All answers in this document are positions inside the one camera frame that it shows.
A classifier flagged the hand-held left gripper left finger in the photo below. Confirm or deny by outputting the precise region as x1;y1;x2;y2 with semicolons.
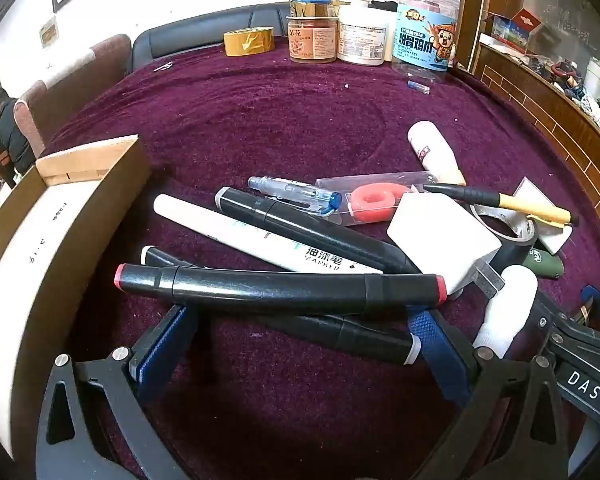
35;304;202;480

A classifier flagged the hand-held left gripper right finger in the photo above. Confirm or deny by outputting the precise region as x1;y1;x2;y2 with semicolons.
407;309;572;480

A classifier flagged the plain white plastic bottle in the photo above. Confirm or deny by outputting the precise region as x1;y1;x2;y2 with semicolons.
472;264;539;359

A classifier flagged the black marker with white cap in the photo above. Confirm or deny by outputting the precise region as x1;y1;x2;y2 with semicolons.
140;245;423;366

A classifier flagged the black tape roll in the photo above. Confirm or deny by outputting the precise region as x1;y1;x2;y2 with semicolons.
469;202;537;272

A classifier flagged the white charger adapter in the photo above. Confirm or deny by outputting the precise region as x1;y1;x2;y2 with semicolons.
386;193;506;302

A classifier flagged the yellow and black pen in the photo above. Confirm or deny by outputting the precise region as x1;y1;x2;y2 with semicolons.
422;182;580;226

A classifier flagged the black marker with red caps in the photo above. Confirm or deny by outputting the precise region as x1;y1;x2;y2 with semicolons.
113;262;448;317

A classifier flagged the white marker pen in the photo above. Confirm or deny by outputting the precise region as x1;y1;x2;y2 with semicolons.
152;193;384;276

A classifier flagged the shallow cardboard box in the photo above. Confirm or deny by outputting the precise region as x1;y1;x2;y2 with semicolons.
0;135;153;461

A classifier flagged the black marker with grey cap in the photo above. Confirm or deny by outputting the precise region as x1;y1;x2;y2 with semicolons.
214;186;422;276

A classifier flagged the small green pouch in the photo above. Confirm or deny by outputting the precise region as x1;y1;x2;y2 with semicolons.
522;247;564;279

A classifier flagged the white card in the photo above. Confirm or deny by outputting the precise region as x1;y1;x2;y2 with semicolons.
510;177;574;256

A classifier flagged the red tape in clear case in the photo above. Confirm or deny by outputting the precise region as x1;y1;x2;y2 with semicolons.
315;172;432;226

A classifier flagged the wooden sideboard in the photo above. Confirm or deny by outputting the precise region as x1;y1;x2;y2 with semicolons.
470;0;600;238

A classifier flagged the clear blue ballpoint pen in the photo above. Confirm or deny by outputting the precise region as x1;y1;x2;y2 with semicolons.
247;175;342;217

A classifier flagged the white tube with orange cap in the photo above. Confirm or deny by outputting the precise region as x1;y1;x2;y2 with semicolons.
407;120;467;187

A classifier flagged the colourful cardboard carton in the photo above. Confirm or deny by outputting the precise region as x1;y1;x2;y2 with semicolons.
481;7;542;54

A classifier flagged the brown upholstered chair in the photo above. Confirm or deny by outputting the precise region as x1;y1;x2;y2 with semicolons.
12;33;133;159

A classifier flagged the clear jar with blue label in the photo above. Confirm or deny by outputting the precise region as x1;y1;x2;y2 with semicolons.
390;0;462;84

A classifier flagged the black leather sofa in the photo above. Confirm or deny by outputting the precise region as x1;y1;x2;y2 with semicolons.
132;2;293;74

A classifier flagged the yellow tape roll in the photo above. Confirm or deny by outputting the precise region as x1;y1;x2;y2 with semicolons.
223;25;276;57

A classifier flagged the white plastic jar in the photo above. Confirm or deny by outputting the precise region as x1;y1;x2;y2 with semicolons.
337;4;387;67

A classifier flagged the glass jar with orange label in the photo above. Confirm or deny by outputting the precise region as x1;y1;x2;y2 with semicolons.
286;15;340;65

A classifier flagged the gold can with red lid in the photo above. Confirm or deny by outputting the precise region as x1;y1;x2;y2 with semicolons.
290;0;331;19

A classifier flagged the small wall sticker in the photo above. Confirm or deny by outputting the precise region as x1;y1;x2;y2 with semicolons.
38;15;61;51

